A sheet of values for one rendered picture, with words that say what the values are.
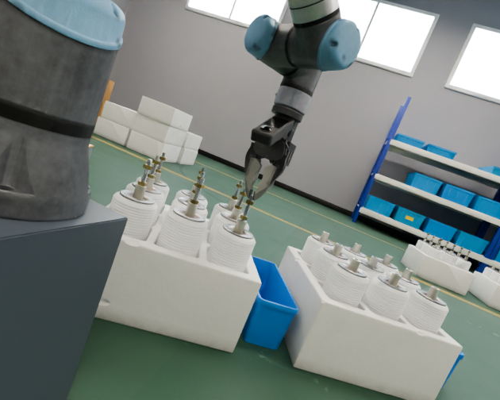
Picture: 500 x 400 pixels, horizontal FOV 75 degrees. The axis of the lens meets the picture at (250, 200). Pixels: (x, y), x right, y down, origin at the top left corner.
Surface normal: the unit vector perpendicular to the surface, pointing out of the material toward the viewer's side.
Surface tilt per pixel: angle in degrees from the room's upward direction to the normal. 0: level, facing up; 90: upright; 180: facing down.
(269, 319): 92
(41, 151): 72
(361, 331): 90
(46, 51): 90
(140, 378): 0
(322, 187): 90
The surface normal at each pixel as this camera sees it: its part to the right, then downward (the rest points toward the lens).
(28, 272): 0.89, 0.39
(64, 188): 0.93, 0.10
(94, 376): 0.36, -0.92
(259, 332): 0.11, 0.23
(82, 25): 0.73, 0.33
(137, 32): -0.26, 0.04
